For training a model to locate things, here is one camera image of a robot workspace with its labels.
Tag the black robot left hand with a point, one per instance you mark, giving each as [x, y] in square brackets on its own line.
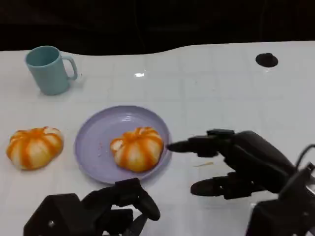
[118, 204]

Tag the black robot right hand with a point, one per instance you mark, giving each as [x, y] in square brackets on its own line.
[256, 157]

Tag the orange white toy bread roll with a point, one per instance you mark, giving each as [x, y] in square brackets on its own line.
[137, 150]
[33, 147]

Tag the thin tan scrap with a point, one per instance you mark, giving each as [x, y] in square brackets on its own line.
[203, 164]

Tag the lilac plate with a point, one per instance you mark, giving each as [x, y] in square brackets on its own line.
[98, 137]

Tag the black round table grommet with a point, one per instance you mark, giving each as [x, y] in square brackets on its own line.
[266, 59]

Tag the pale green mug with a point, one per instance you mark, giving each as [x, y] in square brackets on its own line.
[49, 72]

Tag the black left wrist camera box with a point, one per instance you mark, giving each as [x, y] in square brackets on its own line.
[56, 216]

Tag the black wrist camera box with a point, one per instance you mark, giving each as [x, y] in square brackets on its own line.
[56, 216]
[275, 218]

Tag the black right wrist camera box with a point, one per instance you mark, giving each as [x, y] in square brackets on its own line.
[275, 218]

